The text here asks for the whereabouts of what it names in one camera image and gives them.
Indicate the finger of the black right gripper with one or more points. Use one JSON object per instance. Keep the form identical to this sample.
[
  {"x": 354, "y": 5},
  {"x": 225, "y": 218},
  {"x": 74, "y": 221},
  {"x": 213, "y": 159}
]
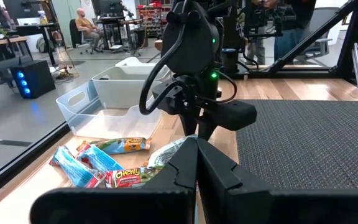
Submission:
[
  {"x": 190, "y": 124},
  {"x": 206, "y": 129}
]

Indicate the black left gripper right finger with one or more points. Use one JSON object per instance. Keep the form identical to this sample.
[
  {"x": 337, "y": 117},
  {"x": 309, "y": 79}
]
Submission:
[{"x": 216, "y": 174}]

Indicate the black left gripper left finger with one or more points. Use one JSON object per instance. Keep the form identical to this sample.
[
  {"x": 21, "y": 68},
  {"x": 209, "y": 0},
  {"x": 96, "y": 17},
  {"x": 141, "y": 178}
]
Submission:
[{"x": 182, "y": 171}]

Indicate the white green granola bar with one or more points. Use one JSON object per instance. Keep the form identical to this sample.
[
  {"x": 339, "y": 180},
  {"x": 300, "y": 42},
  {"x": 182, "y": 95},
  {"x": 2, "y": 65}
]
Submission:
[{"x": 166, "y": 152}]

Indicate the blue green orange granola bar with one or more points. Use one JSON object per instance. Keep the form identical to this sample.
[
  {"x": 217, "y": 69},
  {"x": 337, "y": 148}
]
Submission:
[{"x": 117, "y": 145}]

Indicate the blue granola bar red ends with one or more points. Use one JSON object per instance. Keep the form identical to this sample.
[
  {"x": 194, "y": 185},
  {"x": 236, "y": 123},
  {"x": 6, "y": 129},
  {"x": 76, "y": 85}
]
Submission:
[{"x": 101, "y": 160}]

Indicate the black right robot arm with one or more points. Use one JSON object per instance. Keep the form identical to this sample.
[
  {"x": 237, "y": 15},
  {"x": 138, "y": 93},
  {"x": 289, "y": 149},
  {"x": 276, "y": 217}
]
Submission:
[{"x": 191, "y": 37}]

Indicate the red green Chewy bar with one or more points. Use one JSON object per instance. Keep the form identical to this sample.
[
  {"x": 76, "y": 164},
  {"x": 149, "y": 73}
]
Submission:
[{"x": 129, "y": 179}]

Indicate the clear plastic bin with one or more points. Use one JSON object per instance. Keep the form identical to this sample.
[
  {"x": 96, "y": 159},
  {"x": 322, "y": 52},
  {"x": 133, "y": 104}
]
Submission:
[{"x": 117, "y": 124}]

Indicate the dark grey woven placemat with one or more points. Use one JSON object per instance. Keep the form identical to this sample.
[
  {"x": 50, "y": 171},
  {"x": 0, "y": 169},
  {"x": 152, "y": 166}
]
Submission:
[{"x": 306, "y": 140}]

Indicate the beige plastic bin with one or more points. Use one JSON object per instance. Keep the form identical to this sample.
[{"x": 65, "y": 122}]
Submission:
[{"x": 117, "y": 90}]

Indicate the white plastic bin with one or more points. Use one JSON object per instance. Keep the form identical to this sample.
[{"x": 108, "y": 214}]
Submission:
[{"x": 129, "y": 63}]

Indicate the red parts shelf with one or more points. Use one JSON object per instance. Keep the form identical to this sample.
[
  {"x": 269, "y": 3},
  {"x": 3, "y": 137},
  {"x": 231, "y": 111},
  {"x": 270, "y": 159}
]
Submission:
[{"x": 151, "y": 21}]

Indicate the grey office chair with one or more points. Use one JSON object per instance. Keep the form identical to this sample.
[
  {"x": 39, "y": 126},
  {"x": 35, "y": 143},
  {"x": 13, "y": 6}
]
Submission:
[{"x": 325, "y": 28}]

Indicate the black computer monitor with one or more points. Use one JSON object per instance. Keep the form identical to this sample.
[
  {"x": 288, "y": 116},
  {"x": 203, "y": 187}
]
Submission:
[{"x": 107, "y": 7}]

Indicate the black office chair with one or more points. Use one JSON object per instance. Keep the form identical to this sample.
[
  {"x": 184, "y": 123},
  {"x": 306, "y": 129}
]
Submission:
[{"x": 73, "y": 34}]

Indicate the black computer tower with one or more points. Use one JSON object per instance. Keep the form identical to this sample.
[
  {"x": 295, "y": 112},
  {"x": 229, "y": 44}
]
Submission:
[{"x": 39, "y": 77}]

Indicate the black standing desk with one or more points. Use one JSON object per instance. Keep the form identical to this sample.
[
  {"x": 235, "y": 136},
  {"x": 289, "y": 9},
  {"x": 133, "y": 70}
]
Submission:
[{"x": 36, "y": 28}]

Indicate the yellow white bottle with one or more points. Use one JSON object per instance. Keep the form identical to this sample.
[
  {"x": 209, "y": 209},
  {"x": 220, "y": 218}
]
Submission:
[{"x": 42, "y": 18}]

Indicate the wooden side table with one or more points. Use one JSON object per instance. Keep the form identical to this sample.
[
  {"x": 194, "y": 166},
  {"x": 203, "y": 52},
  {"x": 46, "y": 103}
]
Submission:
[{"x": 2, "y": 42}]

